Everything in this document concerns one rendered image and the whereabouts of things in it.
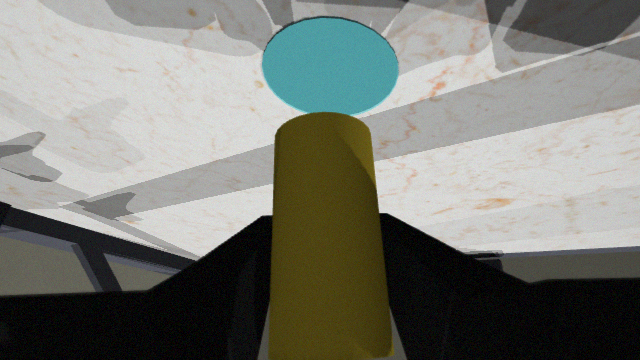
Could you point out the yellow tall cylinder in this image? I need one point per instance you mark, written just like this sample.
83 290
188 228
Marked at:
328 287

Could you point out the black table border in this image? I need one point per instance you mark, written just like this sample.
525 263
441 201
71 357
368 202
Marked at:
36 229

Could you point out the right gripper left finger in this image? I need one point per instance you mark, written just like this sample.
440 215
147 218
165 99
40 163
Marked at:
221 316

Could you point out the cyan circle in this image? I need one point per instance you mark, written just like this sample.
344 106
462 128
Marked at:
330 64

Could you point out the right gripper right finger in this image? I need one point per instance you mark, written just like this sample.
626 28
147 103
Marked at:
446 306

